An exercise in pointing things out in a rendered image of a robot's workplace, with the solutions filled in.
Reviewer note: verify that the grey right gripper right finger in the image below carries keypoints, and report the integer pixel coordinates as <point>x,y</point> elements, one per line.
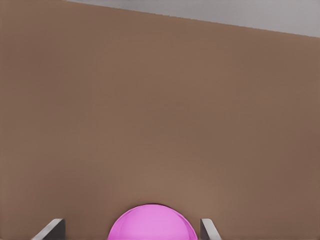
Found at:
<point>209,230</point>

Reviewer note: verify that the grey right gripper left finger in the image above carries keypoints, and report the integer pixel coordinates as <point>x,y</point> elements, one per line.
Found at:
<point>53,230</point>

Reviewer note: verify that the pink plate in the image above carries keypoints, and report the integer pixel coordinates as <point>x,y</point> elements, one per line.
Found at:
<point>152,223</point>

